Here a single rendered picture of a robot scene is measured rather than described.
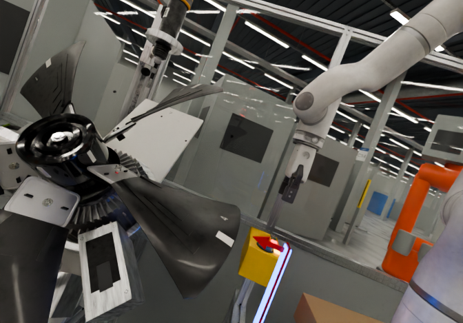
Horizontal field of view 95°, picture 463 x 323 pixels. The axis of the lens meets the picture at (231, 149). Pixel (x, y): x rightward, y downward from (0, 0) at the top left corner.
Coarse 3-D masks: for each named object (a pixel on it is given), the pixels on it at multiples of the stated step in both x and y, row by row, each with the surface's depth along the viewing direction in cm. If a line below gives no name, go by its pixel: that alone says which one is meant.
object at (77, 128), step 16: (32, 128) 37; (48, 128) 38; (64, 128) 39; (80, 128) 40; (96, 128) 40; (16, 144) 35; (32, 144) 36; (48, 144) 37; (64, 144) 37; (80, 144) 38; (96, 144) 39; (32, 160) 34; (48, 160) 34; (64, 160) 35; (80, 160) 36; (96, 160) 40; (112, 160) 48; (64, 176) 37; (80, 176) 39; (80, 192) 42; (96, 192) 43
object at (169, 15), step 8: (176, 0) 38; (168, 8) 38; (176, 8) 38; (184, 8) 39; (168, 16) 38; (176, 16) 39; (184, 16) 40; (168, 24) 39; (176, 24) 39; (168, 32) 39; (176, 32) 40; (160, 48) 39; (168, 48) 40; (160, 56) 40
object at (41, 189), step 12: (24, 180) 35; (36, 180) 36; (24, 192) 34; (36, 192) 36; (48, 192) 37; (60, 192) 38; (72, 192) 40; (12, 204) 33; (24, 204) 34; (36, 204) 35; (60, 204) 38; (72, 204) 40; (36, 216) 35; (48, 216) 36; (60, 216) 37
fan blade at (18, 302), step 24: (0, 216) 31; (24, 216) 33; (0, 240) 30; (24, 240) 32; (48, 240) 34; (0, 264) 29; (24, 264) 31; (48, 264) 34; (0, 288) 29; (24, 288) 30; (48, 288) 32; (0, 312) 28; (24, 312) 30; (48, 312) 31
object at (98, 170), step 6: (90, 168) 37; (96, 168) 39; (102, 168) 40; (108, 168) 41; (126, 168) 45; (96, 174) 37; (102, 174) 38; (114, 174) 40; (120, 174) 41; (126, 174) 43; (132, 174) 44; (108, 180) 37; (114, 180) 38
